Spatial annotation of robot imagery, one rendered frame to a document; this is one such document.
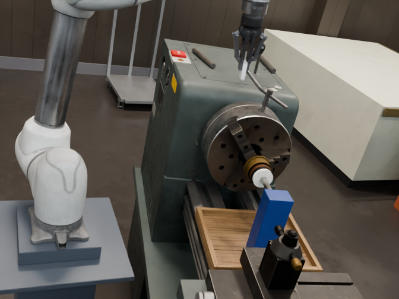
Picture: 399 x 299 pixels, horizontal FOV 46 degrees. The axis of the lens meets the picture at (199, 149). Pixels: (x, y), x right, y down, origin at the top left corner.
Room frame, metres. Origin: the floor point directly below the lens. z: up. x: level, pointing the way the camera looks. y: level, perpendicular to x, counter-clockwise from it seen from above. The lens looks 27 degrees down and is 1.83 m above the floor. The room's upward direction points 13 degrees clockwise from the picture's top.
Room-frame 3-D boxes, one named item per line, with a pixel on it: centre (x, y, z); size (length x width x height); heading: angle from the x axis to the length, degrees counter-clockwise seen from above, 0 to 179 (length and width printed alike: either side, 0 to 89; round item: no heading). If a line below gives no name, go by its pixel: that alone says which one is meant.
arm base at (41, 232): (1.22, 0.39, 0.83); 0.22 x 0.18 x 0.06; 26
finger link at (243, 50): (1.66, -0.07, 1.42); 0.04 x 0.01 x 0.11; 17
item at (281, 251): (0.95, -0.27, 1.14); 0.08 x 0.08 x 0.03
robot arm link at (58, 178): (1.25, 0.41, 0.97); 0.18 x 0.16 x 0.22; 39
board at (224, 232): (1.28, -0.25, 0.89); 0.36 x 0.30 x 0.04; 107
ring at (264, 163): (1.42, -0.21, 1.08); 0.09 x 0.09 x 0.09; 17
